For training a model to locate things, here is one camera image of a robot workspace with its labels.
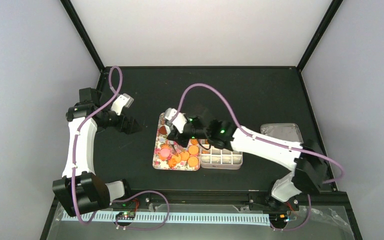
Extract pink divided cookie tin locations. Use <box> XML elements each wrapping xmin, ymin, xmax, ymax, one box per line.
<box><xmin>200</xmin><ymin>146</ymin><xmax>243</xmax><ymax>170</ymax></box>

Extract floral cookie tray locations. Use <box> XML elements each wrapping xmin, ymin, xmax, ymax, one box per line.
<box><xmin>152</xmin><ymin>113</ymin><xmax>202</xmax><ymax>171</ymax></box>

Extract metal tongs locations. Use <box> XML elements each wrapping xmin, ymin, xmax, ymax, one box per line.
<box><xmin>168</xmin><ymin>140</ymin><xmax>180</xmax><ymax>157</ymax></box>

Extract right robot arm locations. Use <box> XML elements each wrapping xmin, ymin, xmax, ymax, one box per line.
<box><xmin>164</xmin><ymin>113</ymin><xmax>327</xmax><ymax>210</ymax></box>

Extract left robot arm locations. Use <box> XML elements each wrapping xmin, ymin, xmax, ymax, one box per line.
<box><xmin>52</xmin><ymin>88</ymin><xmax>141</xmax><ymax>217</ymax></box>

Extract dark brown round cookie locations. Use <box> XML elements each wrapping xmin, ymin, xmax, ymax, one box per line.
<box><xmin>158</xmin><ymin>126</ymin><xmax>168</xmax><ymax>135</ymax></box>

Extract pink sandwich cookie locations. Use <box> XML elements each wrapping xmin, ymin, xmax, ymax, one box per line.
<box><xmin>159</xmin><ymin>148</ymin><xmax>171</xmax><ymax>159</ymax></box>

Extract clear plastic tin lid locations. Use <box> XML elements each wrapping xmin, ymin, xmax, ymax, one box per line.
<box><xmin>260</xmin><ymin>123</ymin><xmax>304</xmax><ymax>143</ymax></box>

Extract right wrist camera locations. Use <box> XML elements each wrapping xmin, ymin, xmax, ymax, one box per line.
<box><xmin>163</xmin><ymin>108</ymin><xmax>188</xmax><ymax>134</ymax></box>

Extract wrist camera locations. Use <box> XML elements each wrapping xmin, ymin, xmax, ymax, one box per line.
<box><xmin>110</xmin><ymin>93</ymin><xmax>134</xmax><ymax>116</ymax></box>
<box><xmin>163</xmin><ymin>108</ymin><xmax>188</xmax><ymax>134</ymax></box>

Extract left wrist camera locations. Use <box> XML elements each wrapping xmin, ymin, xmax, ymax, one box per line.
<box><xmin>110</xmin><ymin>93</ymin><xmax>134</xmax><ymax>116</ymax></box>

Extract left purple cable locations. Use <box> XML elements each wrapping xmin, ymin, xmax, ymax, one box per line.
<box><xmin>71</xmin><ymin>65</ymin><xmax>170</xmax><ymax>232</ymax></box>

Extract white slotted cable duct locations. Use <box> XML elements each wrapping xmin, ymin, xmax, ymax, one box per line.
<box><xmin>60</xmin><ymin>210</ymin><xmax>272</xmax><ymax>227</ymax></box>

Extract black frame post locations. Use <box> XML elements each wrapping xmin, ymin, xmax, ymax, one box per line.
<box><xmin>60</xmin><ymin>0</ymin><xmax>105</xmax><ymax>72</ymax></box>

